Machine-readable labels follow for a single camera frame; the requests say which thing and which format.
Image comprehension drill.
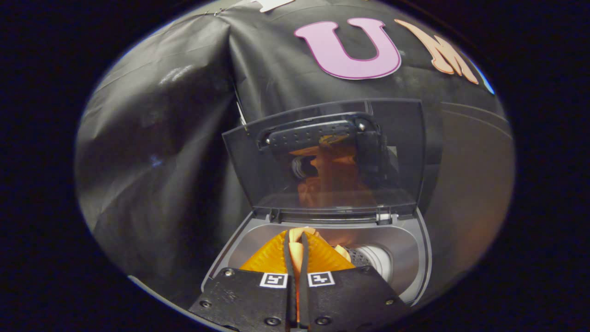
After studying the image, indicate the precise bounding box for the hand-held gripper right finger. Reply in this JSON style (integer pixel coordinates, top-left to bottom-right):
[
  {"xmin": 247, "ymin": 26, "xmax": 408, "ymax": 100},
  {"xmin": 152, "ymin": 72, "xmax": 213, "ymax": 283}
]
[{"xmin": 297, "ymin": 231, "xmax": 411, "ymax": 331}]

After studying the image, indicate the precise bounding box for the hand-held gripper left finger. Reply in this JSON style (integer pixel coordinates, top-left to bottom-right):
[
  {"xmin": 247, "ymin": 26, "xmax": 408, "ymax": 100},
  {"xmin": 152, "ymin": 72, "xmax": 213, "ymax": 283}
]
[{"xmin": 189, "ymin": 229, "xmax": 298, "ymax": 332}]

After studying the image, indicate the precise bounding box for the black backdrop cloth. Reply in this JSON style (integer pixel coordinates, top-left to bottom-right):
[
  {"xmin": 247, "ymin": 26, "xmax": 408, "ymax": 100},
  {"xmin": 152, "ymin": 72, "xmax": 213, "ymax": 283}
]
[{"xmin": 74, "ymin": 0, "xmax": 496, "ymax": 309}]

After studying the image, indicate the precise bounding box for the orange shirt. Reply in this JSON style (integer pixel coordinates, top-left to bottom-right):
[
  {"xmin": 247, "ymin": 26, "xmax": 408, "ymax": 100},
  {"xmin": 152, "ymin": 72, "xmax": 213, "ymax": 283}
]
[{"xmin": 287, "ymin": 226, "xmax": 354, "ymax": 323}]

